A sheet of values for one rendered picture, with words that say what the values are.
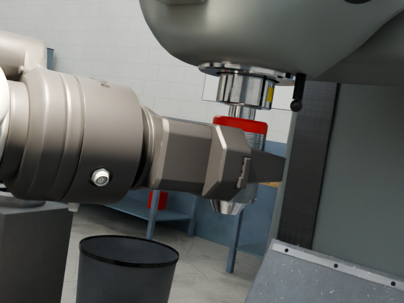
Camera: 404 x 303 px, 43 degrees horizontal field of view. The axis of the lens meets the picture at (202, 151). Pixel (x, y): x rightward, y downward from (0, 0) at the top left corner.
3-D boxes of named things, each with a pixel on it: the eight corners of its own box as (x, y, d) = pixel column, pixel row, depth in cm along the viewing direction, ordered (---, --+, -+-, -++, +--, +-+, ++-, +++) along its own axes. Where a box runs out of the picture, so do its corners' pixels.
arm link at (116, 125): (262, 106, 37) (106, 72, 30) (238, 237, 37) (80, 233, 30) (175, 98, 47) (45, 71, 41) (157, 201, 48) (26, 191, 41)
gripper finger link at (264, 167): (275, 187, 44) (216, 181, 40) (282, 149, 43) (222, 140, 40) (288, 190, 42) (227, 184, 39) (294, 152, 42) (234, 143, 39)
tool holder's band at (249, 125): (276, 136, 44) (278, 124, 44) (249, 132, 40) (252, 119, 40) (229, 128, 47) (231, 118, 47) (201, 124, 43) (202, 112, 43)
